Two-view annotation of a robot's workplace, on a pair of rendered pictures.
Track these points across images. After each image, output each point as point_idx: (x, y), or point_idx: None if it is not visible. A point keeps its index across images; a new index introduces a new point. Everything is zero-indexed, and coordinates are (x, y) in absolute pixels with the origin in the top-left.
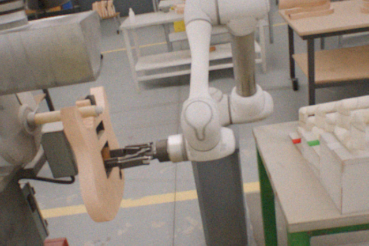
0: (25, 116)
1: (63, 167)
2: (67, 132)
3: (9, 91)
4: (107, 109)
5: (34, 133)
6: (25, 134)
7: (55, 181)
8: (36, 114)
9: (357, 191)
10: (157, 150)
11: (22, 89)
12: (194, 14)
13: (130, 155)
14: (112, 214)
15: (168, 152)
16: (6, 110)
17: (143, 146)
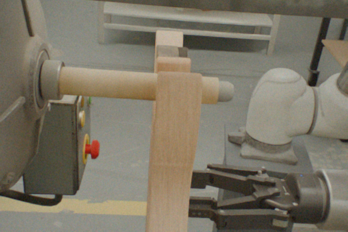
0: (38, 69)
1: (52, 176)
2: (162, 139)
3: None
4: None
5: (43, 113)
6: (29, 115)
7: (24, 199)
8: (63, 69)
9: None
10: (301, 200)
11: None
12: None
13: (237, 198)
14: None
15: (323, 207)
16: (1, 43)
17: (257, 178)
